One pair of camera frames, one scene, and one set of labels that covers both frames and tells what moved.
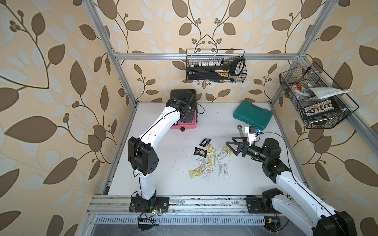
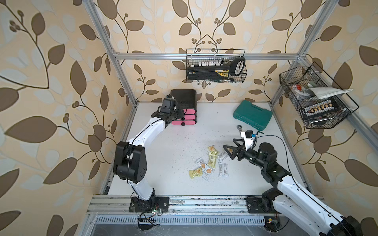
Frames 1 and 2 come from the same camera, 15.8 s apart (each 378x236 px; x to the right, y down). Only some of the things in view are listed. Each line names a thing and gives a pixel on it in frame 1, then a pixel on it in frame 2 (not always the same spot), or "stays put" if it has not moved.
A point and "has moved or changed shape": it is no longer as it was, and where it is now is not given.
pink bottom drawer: x=182 y=126 has moved or changed shape
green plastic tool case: x=253 y=115 stays put
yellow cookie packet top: x=210 y=149 stays put
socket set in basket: x=320 y=108 stays put
